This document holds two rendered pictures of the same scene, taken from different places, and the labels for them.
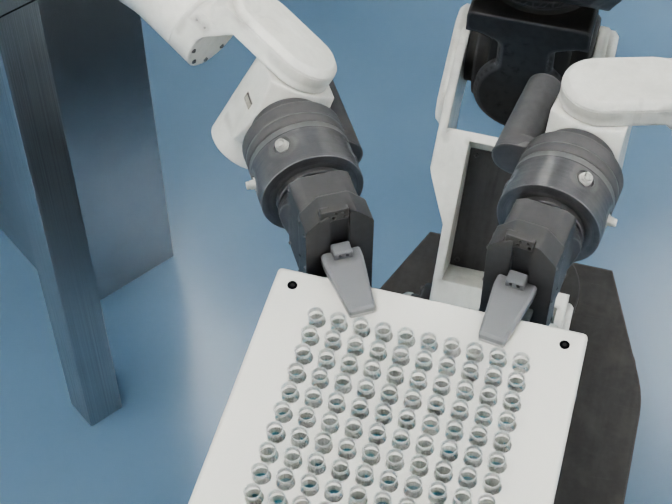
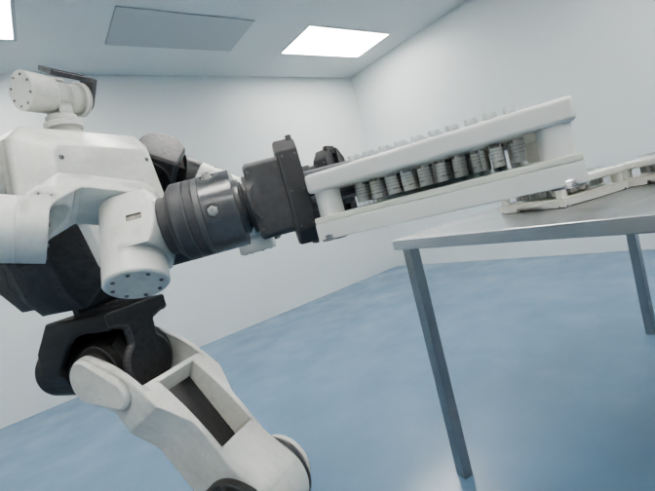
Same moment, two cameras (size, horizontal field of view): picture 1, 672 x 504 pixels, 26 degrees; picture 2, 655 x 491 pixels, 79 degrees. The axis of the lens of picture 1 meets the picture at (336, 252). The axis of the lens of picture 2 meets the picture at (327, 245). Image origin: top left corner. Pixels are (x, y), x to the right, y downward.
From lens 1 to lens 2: 122 cm
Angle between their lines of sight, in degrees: 81
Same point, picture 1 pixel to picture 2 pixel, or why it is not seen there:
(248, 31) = (93, 178)
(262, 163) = (209, 188)
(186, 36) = (36, 209)
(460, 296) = (236, 444)
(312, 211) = (282, 143)
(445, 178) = (169, 402)
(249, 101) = (135, 214)
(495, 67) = (133, 347)
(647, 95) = not seen: hidden behind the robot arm
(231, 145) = (145, 257)
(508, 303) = not seen: hidden behind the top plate
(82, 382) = not seen: outside the picture
